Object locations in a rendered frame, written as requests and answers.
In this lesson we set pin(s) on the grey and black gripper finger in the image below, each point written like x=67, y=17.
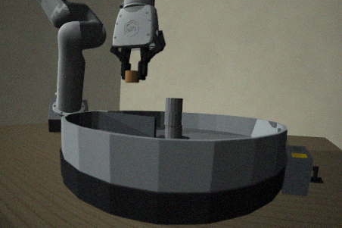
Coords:
x=124, y=57
x=146, y=56

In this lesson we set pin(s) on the bronze bushing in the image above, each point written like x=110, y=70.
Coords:
x=131, y=76

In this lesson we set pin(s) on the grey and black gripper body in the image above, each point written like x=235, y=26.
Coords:
x=136, y=26

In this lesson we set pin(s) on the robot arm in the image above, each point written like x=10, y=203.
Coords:
x=83, y=31

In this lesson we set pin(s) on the grey metal ring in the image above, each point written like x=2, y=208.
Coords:
x=174, y=104
x=173, y=132
x=173, y=118

